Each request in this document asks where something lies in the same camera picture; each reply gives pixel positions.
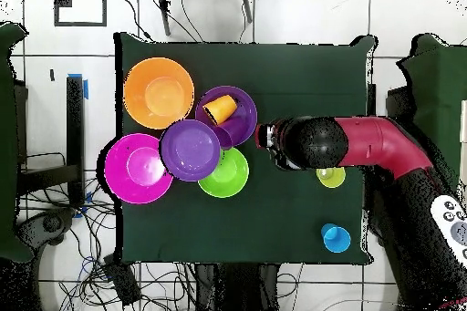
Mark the purple cup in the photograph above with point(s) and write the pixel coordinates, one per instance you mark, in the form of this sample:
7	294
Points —
235	130

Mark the purple bowl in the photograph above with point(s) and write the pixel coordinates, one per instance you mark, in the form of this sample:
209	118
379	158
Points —
246	110
190	150

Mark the orange cup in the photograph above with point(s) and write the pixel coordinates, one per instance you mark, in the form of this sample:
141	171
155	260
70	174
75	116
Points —
215	111
228	103

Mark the yellow cup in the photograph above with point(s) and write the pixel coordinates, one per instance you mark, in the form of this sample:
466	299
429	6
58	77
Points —
331	179

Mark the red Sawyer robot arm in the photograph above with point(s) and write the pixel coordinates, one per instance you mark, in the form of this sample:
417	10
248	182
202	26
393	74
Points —
365	143

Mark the green bowl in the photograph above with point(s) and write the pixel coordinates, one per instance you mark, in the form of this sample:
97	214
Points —
230	176

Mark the dark green table cloth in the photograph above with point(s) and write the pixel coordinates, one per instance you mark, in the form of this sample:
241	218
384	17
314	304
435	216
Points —
292	209

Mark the orange bowl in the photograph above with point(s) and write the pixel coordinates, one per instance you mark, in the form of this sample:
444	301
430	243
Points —
158	93

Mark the blue cup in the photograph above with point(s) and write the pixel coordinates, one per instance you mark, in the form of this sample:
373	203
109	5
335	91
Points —
336	238

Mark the pink bowl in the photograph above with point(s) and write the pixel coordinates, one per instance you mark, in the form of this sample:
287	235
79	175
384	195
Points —
135	172

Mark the green cloth covered table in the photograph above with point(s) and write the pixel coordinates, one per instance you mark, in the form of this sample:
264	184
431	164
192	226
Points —
7	143
437	81

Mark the blue tape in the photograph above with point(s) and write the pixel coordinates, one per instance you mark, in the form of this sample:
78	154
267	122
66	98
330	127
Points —
86	89

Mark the black power adapter box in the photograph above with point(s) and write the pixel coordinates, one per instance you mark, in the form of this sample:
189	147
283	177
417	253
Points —
122	280

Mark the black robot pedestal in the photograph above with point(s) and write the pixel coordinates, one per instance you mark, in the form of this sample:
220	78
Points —
237	289

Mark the black table frame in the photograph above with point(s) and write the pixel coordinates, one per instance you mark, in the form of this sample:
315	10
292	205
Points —
75	136

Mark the black square floor frame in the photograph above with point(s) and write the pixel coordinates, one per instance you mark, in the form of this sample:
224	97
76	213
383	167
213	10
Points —
104	4

